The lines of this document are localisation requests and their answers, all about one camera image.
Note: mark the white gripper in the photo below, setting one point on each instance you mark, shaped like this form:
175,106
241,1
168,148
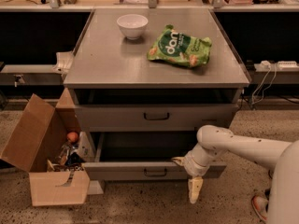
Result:
191,165

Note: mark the grey drawer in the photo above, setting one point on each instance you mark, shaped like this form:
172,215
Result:
139,156
153,118

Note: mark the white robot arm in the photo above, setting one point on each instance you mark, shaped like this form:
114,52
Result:
279,156

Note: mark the grey metal drawer cabinet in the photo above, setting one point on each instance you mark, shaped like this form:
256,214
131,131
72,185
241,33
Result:
110,69

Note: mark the grey top drawer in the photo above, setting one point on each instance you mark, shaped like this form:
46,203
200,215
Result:
153,118

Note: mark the open cardboard box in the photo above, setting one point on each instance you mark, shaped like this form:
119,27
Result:
56,167

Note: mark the orange white shoe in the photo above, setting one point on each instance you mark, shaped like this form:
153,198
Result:
260,205

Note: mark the orange fruit in box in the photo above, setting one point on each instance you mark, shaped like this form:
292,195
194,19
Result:
72,137

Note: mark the green snack bag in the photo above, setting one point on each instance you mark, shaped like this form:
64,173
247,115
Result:
180,49

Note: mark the white power strip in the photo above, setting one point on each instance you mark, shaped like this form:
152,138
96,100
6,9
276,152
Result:
288,65

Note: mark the white ceramic bowl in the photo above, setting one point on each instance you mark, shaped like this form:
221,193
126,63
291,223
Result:
132,26

